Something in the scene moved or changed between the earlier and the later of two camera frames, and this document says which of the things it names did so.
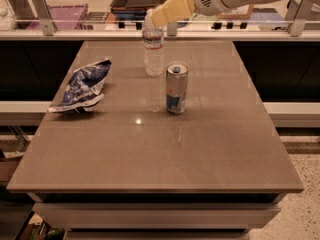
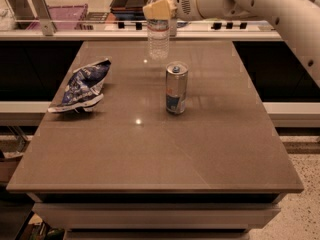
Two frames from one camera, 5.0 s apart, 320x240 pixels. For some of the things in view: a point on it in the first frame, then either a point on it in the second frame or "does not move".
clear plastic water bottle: [153, 38] to [158, 29]
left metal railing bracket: [39, 5] does not move
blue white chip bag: [85, 89] does not move
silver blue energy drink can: [177, 80] does not move
